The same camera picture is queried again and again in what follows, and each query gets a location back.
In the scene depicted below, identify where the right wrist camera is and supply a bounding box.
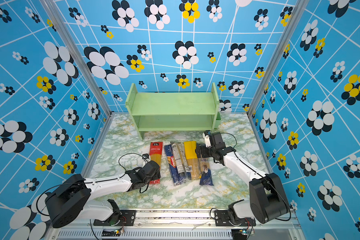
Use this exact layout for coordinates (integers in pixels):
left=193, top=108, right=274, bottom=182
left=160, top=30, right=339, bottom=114
left=203, top=130, right=212, bottom=148

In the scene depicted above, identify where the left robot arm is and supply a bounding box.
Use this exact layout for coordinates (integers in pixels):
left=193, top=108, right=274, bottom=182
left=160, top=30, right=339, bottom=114
left=45, top=161, right=161, bottom=229

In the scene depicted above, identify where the red spaghetti bag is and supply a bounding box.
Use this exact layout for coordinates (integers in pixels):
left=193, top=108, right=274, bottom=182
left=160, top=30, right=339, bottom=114
left=150, top=142, right=163, bottom=184

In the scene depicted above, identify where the blue Barilla spaghetti box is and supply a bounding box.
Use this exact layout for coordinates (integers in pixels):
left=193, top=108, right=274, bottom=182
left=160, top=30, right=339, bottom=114
left=164, top=145, right=186, bottom=186

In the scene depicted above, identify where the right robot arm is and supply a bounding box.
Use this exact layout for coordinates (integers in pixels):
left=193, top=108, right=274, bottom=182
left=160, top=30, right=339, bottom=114
left=195, top=131, right=291, bottom=227

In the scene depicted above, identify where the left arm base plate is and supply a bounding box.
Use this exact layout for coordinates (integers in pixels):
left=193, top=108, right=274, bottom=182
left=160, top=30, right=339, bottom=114
left=93, top=210, right=137, bottom=227

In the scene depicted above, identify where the aluminium front rail frame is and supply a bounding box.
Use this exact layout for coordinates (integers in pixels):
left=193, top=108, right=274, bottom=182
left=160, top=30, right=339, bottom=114
left=45, top=209, right=305, bottom=240

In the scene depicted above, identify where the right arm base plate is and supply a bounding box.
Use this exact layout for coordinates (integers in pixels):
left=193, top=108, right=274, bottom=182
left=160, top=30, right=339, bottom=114
left=210, top=210, right=257, bottom=228

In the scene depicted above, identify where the blue clear spaghetti bag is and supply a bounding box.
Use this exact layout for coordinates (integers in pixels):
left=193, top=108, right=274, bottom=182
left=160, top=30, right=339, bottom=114
left=199, top=158, right=214, bottom=186

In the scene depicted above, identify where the green wooden shelf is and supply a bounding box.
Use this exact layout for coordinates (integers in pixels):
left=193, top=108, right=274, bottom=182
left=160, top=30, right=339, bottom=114
left=126, top=84, right=220, bottom=140

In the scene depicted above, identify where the green cup on shelf side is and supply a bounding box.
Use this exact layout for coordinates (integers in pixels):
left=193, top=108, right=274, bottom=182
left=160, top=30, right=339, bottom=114
left=214, top=117, right=221, bottom=129

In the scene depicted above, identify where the clear white label spaghetti bag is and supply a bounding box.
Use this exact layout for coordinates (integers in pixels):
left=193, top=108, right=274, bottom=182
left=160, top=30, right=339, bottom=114
left=171, top=142, right=191, bottom=181

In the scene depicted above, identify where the yellow spaghetti bag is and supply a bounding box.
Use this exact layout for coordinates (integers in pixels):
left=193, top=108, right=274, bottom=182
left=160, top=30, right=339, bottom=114
left=184, top=141, right=201, bottom=180

